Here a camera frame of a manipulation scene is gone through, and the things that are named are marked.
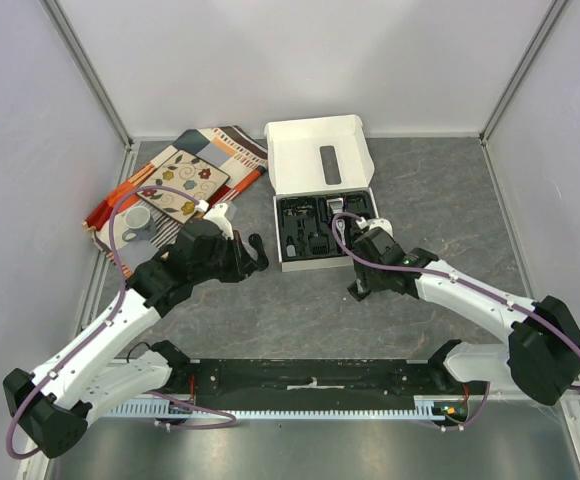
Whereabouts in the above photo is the white slotted cable duct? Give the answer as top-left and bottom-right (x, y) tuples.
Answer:
(104, 397), (446, 421)

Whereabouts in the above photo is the grey ceramic mug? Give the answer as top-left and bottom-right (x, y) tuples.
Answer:
(122, 206), (156, 242)

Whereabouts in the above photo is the black guard comb in tray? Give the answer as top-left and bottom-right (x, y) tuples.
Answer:
(308, 235), (329, 256)

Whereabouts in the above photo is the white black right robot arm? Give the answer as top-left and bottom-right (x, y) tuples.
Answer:
(349, 227), (580, 406)

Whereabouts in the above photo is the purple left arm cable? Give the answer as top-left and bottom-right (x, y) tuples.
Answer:
(5, 185), (239, 460)

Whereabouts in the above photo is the black plastic tray insert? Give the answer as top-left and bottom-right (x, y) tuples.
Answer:
(275, 189), (378, 266)

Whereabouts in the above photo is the silver black hair clipper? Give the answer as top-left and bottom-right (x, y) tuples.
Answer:
(326, 197), (346, 244)

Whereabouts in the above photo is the floral square plate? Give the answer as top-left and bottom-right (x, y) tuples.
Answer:
(138, 146), (230, 224)

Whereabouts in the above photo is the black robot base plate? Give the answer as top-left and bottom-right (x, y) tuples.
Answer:
(132, 357), (489, 411)

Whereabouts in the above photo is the white cardboard clipper box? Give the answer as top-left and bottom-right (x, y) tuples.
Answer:
(265, 115), (378, 273)

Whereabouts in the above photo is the colourful patchwork cloth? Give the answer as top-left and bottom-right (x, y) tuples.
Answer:
(83, 126), (268, 277)

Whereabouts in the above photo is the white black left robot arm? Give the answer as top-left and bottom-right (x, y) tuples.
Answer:
(3, 219), (269, 460)

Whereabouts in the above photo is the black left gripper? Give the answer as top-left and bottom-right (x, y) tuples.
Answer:
(192, 230), (261, 285)

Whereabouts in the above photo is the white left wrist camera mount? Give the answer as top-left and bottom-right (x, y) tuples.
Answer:
(195, 200), (237, 240)

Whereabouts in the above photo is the black clipper guard comb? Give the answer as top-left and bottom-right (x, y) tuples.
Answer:
(347, 281), (372, 302)

